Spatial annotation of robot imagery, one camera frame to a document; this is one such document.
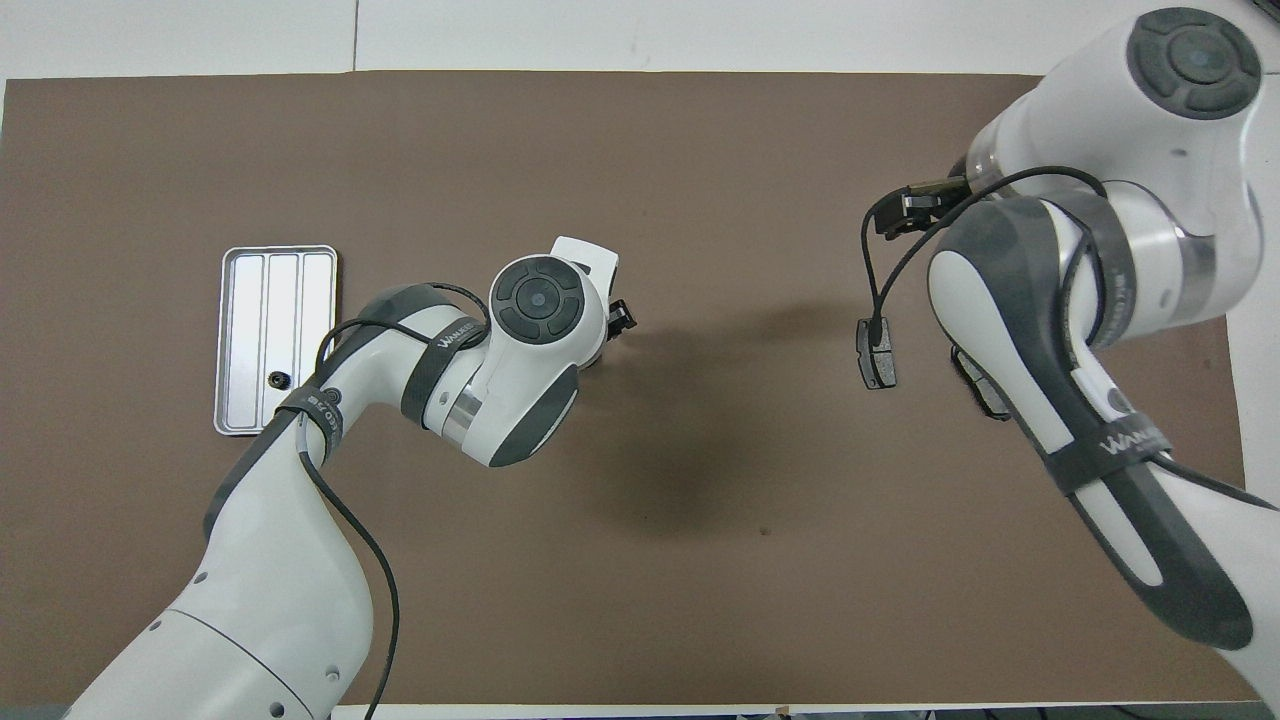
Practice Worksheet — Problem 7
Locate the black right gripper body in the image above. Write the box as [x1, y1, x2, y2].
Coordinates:
[898, 188, 951, 229]

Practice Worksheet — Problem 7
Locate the short dark brake pad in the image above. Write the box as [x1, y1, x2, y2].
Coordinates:
[855, 318, 898, 391]

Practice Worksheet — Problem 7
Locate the brown table mat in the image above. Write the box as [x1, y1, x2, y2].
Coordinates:
[0, 70, 1261, 706]

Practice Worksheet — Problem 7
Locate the long dark brake pad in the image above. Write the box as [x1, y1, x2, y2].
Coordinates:
[950, 345, 1011, 422]

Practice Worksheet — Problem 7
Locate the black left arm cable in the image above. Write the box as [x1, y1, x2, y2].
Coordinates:
[297, 283, 493, 720]

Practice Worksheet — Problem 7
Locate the silver metal tray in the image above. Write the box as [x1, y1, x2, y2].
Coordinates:
[213, 244, 339, 438]

